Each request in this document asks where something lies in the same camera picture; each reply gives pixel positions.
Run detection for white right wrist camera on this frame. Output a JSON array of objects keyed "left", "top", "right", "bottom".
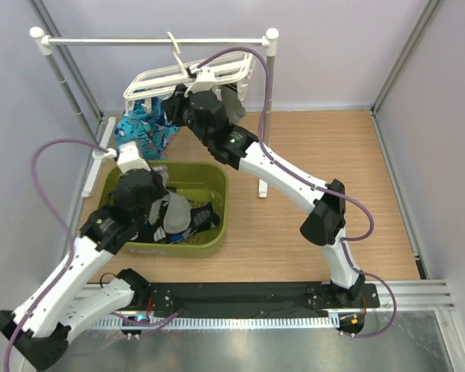
[{"left": 184, "top": 67, "right": 215, "bottom": 97}]

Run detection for white metal drying rack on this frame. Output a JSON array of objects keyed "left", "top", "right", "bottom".
[{"left": 29, "top": 26, "right": 280, "bottom": 198}]

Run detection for aluminium slotted rail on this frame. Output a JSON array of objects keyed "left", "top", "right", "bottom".
[{"left": 89, "top": 314, "right": 339, "bottom": 331}]

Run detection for grey striped sock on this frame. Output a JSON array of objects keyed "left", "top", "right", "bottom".
[
  {"left": 146, "top": 166, "right": 169, "bottom": 224},
  {"left": 219, "top": 84, "right": 246, "bottom": 124}
]

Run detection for blue shark pattern sock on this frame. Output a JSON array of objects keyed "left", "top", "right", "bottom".
[{"left": 114, "top": 101, "right": 153, "bottom": 147}]

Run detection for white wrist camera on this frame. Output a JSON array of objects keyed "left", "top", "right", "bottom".
[
  {"left": 184, "top": 67, "right": 215, "bottom": 97},
  {"left": 105, "top": 141, "right": 150, "bottom": 174}
]

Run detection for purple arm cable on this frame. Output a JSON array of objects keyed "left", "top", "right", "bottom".
[
  {"left": 189, "top": 46, "right": 376, "bottom": 243},
  {"left": 2, "top": 138, "right": 117, "bottom": 372}
]

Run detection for green plastic basket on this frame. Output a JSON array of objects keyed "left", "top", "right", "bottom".
[{"left": 98, "top": 160, "right": 230, "bottom": 259}]

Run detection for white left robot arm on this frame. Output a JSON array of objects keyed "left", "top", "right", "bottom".
[{"left": 0, "top": 166, "right": 168, "bottom": 371}]

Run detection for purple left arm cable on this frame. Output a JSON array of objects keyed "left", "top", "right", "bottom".
[{"left": 2, "top": 138, "right": 117, "bottom": 372}]

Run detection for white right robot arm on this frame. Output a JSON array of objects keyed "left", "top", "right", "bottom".
[{"left": 163, "top": 85, "right": 362, "bottom": 307}]

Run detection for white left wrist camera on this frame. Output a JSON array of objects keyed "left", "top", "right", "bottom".
[{"left": 105, "top": 141, "right": 150, "bottom": 174}]

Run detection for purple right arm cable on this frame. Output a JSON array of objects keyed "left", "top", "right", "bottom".
[{"left": 189, "top": 46, "right": 376, "bottom": 243}]

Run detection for white clip sock hanger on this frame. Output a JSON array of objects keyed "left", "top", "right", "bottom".
[{"left": 123, "top": 33, "right": 255, "bottom": 113}]

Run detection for black patterned sock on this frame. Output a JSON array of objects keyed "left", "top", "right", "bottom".
[{"left": 150, "top": 201, "right": 221, "bottom": 246}]

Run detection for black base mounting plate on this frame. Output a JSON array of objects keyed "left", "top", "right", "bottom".
[{"left": 141, "top": 281, "right": 381, "bottom": 319}]

